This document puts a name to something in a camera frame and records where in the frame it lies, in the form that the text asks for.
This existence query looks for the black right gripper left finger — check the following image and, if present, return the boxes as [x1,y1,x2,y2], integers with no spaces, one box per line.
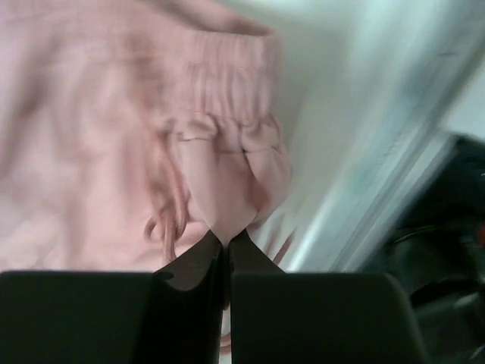
[153,231,223,292]

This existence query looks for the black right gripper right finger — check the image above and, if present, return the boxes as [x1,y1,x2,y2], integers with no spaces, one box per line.
[227,230,283,273]

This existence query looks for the pink trousers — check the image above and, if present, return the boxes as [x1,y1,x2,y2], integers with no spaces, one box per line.
[1,1,291,270]

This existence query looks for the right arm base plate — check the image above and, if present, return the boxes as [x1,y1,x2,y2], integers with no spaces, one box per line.
[384,137,484,363]

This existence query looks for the aluminium table frame rail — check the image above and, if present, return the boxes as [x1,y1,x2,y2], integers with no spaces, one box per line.
[287,0,485,274]

